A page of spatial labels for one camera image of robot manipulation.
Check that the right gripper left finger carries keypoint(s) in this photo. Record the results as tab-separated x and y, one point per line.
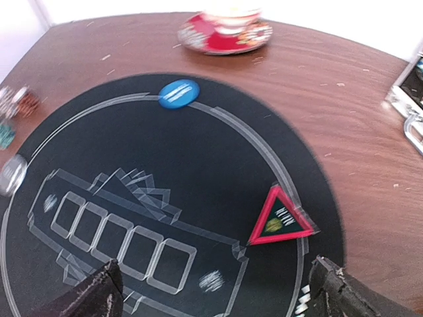
100	294

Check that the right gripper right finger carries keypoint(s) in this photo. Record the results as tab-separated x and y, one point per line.
334	292

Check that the triangular all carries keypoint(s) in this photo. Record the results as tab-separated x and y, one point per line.
280	219

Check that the clear dealer button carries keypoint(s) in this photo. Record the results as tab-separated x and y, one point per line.
13	173

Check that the blue small blind button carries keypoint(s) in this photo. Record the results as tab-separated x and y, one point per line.
179	94

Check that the round black poker mat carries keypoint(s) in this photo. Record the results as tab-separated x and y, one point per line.
172	195

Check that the green poker chip stack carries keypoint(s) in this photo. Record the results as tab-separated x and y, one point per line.
7	135

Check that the orange black chip stack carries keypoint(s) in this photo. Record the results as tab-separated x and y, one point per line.
27	102

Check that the aluminium poker case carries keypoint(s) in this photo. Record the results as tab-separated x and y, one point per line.
405	96

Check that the red floral saucer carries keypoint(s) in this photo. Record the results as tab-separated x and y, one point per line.
212	35

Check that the red patterned bowl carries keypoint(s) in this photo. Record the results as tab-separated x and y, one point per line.
231	16

